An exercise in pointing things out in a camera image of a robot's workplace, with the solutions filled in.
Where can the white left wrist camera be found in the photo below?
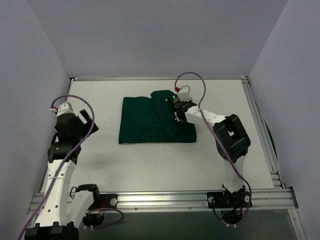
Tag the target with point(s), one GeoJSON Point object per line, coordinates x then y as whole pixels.
{"type": "Point", "coordinates": [64, 108]}

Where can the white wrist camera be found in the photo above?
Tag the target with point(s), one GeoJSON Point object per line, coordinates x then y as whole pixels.
{"type": "Point", "coordinates": [183, 93]}
{"type": "Point", "coordinates": [64, 108]}

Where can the aluminium front frame rail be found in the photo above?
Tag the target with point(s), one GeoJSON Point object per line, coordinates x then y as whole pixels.
{"type": "Point", "coordinates": [196, 201]}

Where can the dark green surgical drape cloth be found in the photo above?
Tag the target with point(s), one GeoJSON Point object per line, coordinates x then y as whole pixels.
{"type": "Point", "coordinates": [151, 120]}

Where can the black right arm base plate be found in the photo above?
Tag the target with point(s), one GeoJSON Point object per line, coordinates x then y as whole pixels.
{"type": "Point", "coordinates": [227, 200]}

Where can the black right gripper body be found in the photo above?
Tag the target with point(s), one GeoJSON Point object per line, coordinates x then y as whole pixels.
{"type": "Point", "coordinates": [181, 109]}

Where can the aluminium back frame rail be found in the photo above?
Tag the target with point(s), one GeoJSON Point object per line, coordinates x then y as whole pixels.
{"type": "Point", "coordinates": [146, 78]}

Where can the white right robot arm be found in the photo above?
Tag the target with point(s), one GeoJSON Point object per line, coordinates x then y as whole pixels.
{"type": "Point", "coordinates": [231, 139]}

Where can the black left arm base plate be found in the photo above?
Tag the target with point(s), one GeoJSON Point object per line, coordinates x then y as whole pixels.
{"type": "Point", "coordinates": [108, 200]}

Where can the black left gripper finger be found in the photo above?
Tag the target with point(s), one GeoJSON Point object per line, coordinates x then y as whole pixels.
{"type": "Point", "coordinates": [89, 129]}
{"type": "Point", "coordinates": [86, 116]}

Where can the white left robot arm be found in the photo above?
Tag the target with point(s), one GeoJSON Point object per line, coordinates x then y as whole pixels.
{"type": "Point", "coordinates": [53, 218]}

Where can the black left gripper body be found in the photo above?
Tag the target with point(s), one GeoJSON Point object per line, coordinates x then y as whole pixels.
{"type": "Point", "coordinates": [88, 122]}

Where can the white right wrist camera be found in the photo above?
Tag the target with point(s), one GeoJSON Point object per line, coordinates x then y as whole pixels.
{"type": "Point", "coordinates": [183, 93]}

